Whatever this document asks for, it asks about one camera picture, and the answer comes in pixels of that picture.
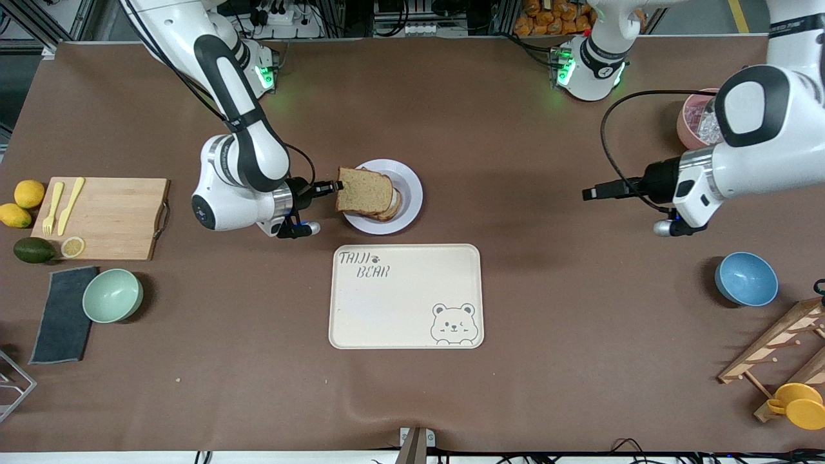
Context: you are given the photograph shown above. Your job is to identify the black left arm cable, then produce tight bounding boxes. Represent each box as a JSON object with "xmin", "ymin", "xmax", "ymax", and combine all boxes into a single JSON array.
[{"xmin": 601, "ymin": 90, "xmax": 719, "ymax": 213}]

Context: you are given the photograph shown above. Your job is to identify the bread slice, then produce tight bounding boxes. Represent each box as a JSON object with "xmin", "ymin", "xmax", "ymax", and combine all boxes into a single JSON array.
[{"xmin": 358, "ymin": 166, "xmax": 403, "ymax": 223}]

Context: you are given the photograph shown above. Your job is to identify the green avocado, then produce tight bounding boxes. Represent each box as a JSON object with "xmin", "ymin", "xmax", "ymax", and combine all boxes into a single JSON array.
[{"xmin": 13, "ymin": 237, "xmax": 57, "ymax": 264}]

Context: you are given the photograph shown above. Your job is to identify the yellow lemon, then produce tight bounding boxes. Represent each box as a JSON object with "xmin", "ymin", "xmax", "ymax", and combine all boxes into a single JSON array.
[
  {"xmin": 0, "ymin": 203, "xmax": 33, "ymax": 229},
  {"xmin": 14, "ymin": 180, "xmax": 46, "ymax": 209}
]

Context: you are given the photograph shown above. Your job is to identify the bread slice sandwich lid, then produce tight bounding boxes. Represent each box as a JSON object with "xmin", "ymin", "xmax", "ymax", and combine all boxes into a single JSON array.
[{"xmin": 335, "ymin": 167, "xmax": 394, "ymax": 215}]

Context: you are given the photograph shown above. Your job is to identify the orange bread rolls bag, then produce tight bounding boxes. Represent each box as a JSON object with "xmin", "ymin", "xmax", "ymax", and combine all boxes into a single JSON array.
[{"xmin": 514, "ymin": 0, "xmax": 597, "ymax": 36}]

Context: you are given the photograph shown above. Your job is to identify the cream bear print tray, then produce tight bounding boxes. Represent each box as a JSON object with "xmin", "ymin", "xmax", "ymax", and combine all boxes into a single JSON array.
[{"xmin": 329, "ymin": 244, "xmax": 485, "ymax": 350}]

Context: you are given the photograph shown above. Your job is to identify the yellow plastic fork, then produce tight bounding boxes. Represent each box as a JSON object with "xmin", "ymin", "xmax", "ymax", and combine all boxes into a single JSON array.
[{"xmin": 42, "ymin": 181, "xmax": 65, "ymax": 235}]

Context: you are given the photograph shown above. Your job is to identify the wooden cup rack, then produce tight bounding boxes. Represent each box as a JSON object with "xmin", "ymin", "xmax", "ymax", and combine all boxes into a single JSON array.
[{"xmin": 717, "ymin": 296, "xmax": 825, "ymax": 424}]

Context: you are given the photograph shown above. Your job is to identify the white power strip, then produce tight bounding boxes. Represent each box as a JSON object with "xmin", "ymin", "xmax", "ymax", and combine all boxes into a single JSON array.
[
  {"xmin": 398, "ymin": 21, "xmax": 447, "ymax": 37},
  {"xmin": 248, "ymin": 0, "xmax": 323, "ymax": 39}
]

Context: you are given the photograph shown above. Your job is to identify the metal wire rack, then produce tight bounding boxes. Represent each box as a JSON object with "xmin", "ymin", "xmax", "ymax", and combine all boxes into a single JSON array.
[{"xmin": 0, "ymin": 348, "xmax": 37, "ymax": 424}]

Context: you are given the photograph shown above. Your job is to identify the pink bowl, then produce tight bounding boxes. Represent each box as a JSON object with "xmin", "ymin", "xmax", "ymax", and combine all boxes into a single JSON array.
[{"xmin": 675, "ymin": 88, "xmax": 726, "ymax": 150}]

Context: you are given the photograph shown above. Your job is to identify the yellow plastic knife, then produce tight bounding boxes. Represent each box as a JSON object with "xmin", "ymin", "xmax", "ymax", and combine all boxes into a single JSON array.
[{"xmin": 57, "ymin": 177, "xmax": 86, "ymax": 237}]

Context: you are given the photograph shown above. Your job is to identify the dark grey cloth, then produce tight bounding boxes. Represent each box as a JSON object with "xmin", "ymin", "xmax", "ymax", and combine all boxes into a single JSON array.
[{"xmin": 29, "ymin": 266, "xmax": 100, "ymax": 365}]

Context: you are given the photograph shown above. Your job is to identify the clear ice cubes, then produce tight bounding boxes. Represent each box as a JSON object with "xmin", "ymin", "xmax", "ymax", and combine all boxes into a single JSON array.
[{"xmin": 684, "ymin": 100, "xmax": 724, "ymax": 146}]

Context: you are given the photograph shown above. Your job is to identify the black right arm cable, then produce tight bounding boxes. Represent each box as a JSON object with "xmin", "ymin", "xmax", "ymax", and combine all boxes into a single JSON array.
[{"xmin": 122, "ymin": 0, "xmax": 316, "ymax": 188}]

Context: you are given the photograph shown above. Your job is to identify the mint green bowl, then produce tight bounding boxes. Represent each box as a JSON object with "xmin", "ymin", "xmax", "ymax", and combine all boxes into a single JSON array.
[{"xmin": 82, "ymin": 268, "xmax": 144, "ymax": 324}]

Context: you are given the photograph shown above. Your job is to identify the blue bowl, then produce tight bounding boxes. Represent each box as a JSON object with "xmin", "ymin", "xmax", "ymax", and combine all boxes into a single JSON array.
[{"xmin": 714, "ymin": 251, "xmax": 779, "ymax": 307}]

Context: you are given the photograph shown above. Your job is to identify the yellow cup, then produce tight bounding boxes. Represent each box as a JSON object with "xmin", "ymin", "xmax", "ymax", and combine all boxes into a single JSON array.
[{"xmin": 766, "ymin": 383, "xmax": 825, "ymax": 430}]

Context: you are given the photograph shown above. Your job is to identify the pale round plate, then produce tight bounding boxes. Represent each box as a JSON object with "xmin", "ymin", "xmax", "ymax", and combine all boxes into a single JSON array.
[{"xmin": 340, "ymin": 159, "xmax": 424, "ymax": 235}]

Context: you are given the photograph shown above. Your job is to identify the metal table edge bracket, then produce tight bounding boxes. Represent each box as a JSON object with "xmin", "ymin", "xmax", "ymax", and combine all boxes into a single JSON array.
[{"xmin": 395, "ymin": 427, "xmax": 436, "ymax": 464}]

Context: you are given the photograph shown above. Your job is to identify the wooden cutting board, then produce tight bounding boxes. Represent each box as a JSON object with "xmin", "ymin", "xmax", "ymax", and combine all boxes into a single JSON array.
[{"xmin": 31, "ymin": 177, "xmax": 171, "ymax": 262}]

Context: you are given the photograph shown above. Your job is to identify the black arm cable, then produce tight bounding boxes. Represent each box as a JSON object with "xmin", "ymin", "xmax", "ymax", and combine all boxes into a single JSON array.
[
  {"xmin": 122, "ymin": 0, "xmax": 316, "ymax": 188},
  {"xmin": 601, "ymin": 90, "xmax": 719, "ymax": 213}
]

